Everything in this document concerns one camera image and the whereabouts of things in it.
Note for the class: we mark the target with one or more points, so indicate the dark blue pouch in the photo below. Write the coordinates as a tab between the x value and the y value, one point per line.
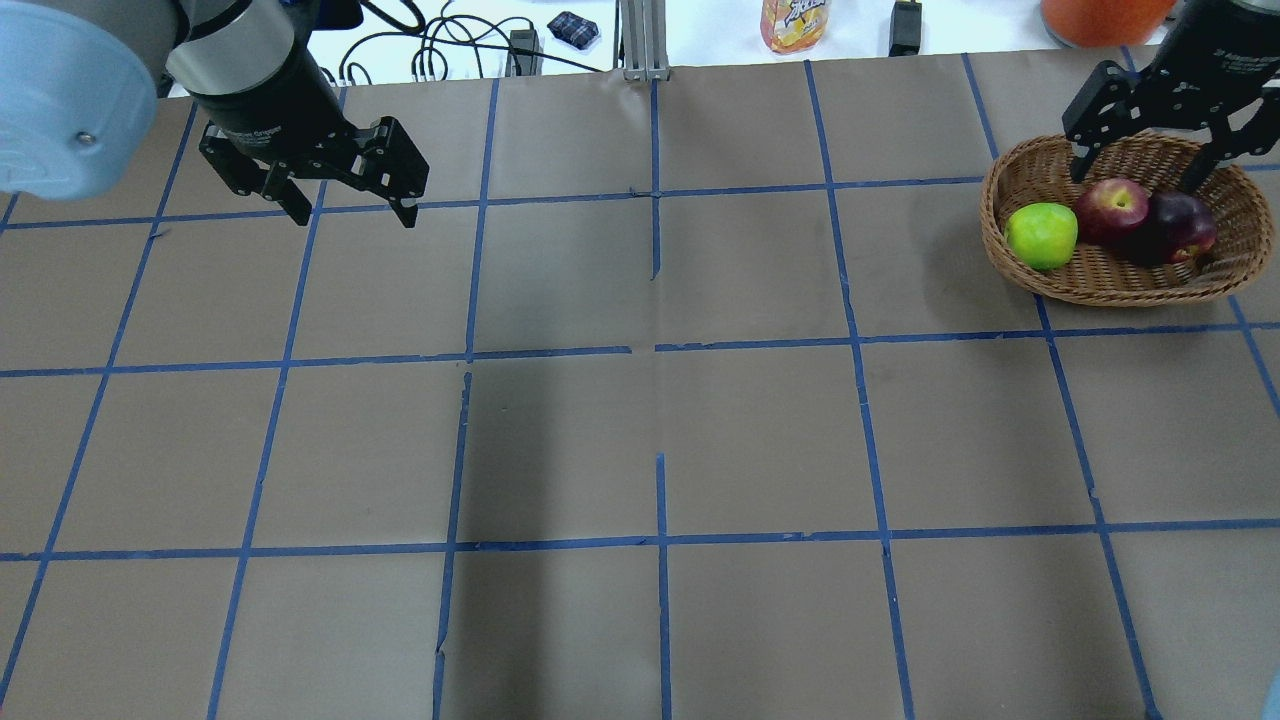
574	30

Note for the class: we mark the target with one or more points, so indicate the green apple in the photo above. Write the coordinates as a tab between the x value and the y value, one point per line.
1043	235

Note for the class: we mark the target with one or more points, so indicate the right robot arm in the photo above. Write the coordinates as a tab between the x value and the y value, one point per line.
1216	70

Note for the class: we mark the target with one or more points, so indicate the red yellow apple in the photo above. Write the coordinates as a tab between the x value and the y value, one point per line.
1111	212

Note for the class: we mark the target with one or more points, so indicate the orange drink bottle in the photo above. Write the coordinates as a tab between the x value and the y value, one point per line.
788	27

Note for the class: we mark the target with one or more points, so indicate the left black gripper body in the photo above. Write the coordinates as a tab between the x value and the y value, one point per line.
272	103

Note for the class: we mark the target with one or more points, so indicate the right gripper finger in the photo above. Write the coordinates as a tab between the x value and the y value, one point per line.
1084	156
1215	154

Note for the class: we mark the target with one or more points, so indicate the dark red apple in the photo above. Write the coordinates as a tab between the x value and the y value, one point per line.
1179	228

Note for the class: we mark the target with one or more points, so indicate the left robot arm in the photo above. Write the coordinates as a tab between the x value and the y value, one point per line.
81	81

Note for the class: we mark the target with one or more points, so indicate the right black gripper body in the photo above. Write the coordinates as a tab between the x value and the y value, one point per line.
1208	45

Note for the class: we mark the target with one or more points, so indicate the black power adapter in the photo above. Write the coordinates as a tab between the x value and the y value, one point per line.
523	59

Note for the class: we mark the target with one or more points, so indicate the aluminium frame post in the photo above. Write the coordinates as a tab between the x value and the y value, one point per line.
642	53

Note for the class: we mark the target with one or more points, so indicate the orange round object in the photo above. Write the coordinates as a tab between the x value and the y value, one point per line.
1104	23

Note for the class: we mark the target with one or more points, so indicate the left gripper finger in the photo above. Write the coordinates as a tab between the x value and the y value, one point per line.
293	201
406	208

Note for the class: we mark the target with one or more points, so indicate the wicker basket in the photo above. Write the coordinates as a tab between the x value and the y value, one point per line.
1038	170

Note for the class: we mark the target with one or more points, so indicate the black power brick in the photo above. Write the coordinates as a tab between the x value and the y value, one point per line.
906	28

